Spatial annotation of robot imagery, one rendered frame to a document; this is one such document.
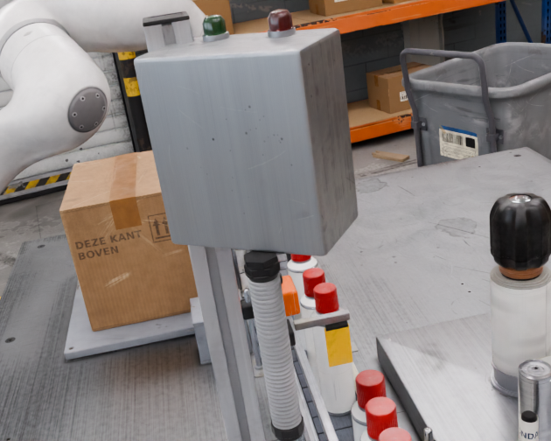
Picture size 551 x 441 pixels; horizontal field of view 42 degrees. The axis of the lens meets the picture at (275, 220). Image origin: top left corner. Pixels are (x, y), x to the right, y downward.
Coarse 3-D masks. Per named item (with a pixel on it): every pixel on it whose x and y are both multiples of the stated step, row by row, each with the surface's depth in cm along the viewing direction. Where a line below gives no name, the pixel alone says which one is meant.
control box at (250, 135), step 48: (192, 48) 66; (240, 48) 63; (288, 48) 60; (336, 48) 65; (144, 96) 67; (192, 96) 65; (240, 96) 63; (288, 96) 61; (336, 96) 66; (192, 144) 67; (240, 144) 65; (288, 144) 63; (336, 144) 67; (192, 192) 69; (240, 192) 67; (288, 192) 65; (336, 192) 67; (192, 240) 72; (240, 240) 69; (288, 240) 67; (336, 240) 68
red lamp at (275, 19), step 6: (270, 12) 66; (276, 12) 65; (282, 12) 65; (288, 12) 65; (270, 18) 65; (276, 18) 65; (282, 18) 65; (288, 18) 65; (270, 24) 66; (276, 24) 65; (282, 24) 65; (288, 24) 65; (270, 30) 66; (276, 30) 65; (282, 30) 65; (288, 30) 65; (294, 30) 66; (270, 36) 66; (276, 36) 65; (282, 36) 65
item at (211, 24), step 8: (208, 16) 69; (216, 16) 68; (208, 24) 68; (216, 24) 68; (224, 24) 69; (208, 32) 69; (216, 32) 68; (224, 32) 69; (208, 40) 69; (216, 40) 68
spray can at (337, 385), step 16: (320, 288) 103; (336, 288) 102; (320, 304) 102; (336, 304) 102; (320, 336) 103; (320, 352) 105; (320, 368) 106; (336, 368) 105; (320, 384) 108; (336, 384) 106; (352, 384) 108; (336, 400) 107; (352, 400) 108
